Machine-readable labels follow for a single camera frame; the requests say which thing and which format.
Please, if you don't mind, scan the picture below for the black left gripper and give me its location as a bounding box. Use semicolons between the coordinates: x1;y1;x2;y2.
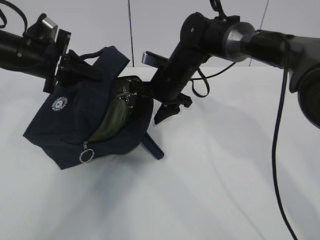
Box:
43;29;104;94

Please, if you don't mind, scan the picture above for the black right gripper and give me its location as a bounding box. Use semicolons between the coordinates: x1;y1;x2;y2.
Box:
134;59;192;125

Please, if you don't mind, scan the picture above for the glass container green lid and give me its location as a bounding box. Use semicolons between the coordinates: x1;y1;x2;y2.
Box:
88;98;130;142

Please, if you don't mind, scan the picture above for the dark navy lunch bag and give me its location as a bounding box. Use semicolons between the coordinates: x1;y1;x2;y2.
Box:
24;46;165;170

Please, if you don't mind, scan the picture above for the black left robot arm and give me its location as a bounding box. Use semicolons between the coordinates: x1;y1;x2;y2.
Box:
0;13;103;94

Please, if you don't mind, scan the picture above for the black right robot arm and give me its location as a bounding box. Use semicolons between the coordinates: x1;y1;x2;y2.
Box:
142;12;320;127

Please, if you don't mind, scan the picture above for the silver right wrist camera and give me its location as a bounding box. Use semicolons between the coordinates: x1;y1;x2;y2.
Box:
141;51;168;69

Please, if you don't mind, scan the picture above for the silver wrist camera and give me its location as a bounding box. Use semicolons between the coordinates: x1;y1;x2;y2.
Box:
38;17;58;41
141;51;168;69

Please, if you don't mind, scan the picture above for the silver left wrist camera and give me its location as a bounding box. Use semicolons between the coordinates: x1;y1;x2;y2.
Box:
38;17;58;41

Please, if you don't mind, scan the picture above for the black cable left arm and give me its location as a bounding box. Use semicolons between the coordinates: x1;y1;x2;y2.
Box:
0;0;28;33

